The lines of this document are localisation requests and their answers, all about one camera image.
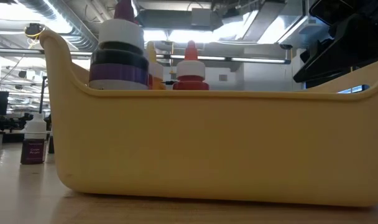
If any black round overhead camera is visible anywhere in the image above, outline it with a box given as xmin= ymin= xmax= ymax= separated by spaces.
xmin=24 ymin=22 xmax=47 ymax=39

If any red food coloring bottle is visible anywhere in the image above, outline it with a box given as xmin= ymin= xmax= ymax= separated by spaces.
xmin=172 ymin=40 xmax=210 ymax=91

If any yellow food coloring bottle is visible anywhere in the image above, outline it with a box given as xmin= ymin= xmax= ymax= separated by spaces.
xmin=145 ymin=40 xmax=167 ymax=91

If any purple food coloring bottle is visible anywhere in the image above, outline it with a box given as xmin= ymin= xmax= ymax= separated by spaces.
xmin=88 ymin=0 xmax=150 ymax=91

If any yellow plastic bin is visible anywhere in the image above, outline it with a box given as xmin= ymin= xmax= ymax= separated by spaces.
xmin=39 ymin=29 xmax=378 ymax=208

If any small grape purple bottle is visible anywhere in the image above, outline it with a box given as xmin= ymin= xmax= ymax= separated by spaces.
xmin=20 ymin=112 xmax=48 ymax=166

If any long ceiling light bar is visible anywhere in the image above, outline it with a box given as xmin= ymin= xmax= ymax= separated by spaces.
xmin=156 ymin=53 xmax=292 ymax=65

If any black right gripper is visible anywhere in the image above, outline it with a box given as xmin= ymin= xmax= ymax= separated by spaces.
xmin=293 ymin=0 xmax=378 ymax=83

